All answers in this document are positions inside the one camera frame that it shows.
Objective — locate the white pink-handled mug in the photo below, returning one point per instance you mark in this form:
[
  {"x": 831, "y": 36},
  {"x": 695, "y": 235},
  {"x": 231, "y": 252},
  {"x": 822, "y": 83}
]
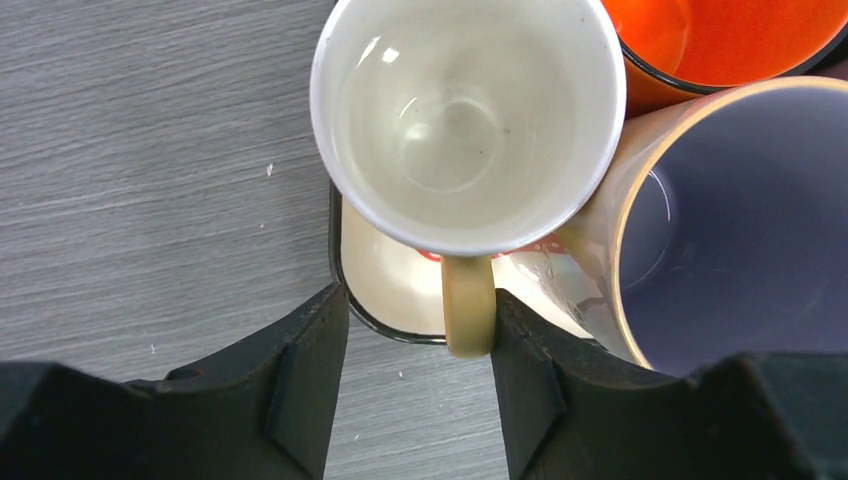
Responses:
[{"x": 720, "y": 227}]

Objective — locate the white strawberry tray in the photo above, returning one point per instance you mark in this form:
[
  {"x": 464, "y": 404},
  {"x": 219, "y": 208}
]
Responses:
[{"x": 396, "y": 290}]

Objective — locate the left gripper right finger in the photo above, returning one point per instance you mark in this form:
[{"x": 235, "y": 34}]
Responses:
[{"x": 571, "y": 410}]

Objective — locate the orange mug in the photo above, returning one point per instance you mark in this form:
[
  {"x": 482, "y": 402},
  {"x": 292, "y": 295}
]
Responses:
[{"x": 679, "y": 50}]

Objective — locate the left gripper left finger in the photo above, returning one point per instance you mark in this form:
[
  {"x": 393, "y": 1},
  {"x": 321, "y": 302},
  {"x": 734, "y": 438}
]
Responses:
[{"x": 261, "y": 408}]

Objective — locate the cream yellow mug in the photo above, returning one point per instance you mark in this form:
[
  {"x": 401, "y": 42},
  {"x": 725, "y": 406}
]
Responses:
[{"x": 467, "y": 129}]

